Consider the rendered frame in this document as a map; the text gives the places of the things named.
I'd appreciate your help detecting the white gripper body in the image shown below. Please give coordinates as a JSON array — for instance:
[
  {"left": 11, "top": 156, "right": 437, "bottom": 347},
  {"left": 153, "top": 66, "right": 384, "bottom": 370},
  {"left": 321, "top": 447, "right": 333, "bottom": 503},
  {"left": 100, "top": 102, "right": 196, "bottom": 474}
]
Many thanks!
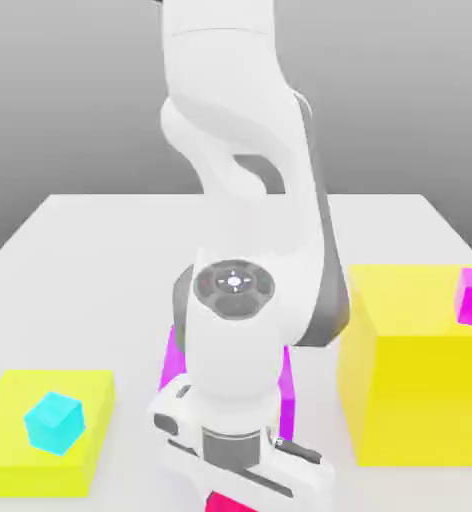
[{"left": 160, "top": 437, "right": 337, "bottom": 512}]

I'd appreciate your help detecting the small red cube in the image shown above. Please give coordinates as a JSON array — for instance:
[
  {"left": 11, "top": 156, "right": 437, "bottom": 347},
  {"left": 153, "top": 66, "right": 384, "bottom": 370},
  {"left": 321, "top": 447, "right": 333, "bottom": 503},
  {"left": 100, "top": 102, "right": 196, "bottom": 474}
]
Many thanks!
[{"left": 204, "top": 490, "right": 260, "bottom": 512}]

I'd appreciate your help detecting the small cyan cube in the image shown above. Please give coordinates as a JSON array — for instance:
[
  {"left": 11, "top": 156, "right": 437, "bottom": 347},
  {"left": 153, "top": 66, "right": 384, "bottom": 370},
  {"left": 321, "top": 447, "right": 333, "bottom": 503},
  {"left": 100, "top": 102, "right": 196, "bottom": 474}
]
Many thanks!
[{"left": 23, "top": 391, "right": 88, "bottom": 458}]

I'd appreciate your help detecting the large magenta box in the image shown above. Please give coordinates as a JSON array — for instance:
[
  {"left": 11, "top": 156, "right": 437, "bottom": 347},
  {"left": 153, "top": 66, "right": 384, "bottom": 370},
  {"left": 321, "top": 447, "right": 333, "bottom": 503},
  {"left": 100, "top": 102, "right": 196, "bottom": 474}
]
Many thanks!
[{"left": 158, "top": 323, "right": 298, "bottom": 442}]

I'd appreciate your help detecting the large lime yellow box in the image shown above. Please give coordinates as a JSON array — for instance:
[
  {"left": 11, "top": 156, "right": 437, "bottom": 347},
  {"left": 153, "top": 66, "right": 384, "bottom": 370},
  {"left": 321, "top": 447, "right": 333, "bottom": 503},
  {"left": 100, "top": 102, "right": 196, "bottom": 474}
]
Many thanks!
[{"left": 0, "top": 369, "right": 116, "bottom": 500}]

